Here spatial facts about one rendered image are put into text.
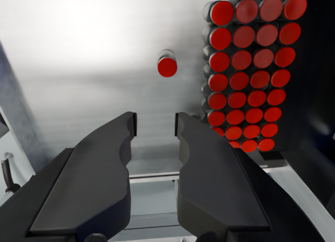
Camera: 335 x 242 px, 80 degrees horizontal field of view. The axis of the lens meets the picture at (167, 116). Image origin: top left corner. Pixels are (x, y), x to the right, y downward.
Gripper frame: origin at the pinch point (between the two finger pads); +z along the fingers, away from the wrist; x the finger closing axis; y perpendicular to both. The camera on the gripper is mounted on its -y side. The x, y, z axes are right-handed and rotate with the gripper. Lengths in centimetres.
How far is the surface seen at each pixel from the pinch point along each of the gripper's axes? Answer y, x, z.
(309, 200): 15.5, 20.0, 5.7
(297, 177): 14.5, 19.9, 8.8
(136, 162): 15.7, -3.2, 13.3
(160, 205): 142, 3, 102
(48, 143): 12.5, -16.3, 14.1
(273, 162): 14.7, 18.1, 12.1
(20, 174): 106, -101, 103
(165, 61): -1.2, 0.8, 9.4
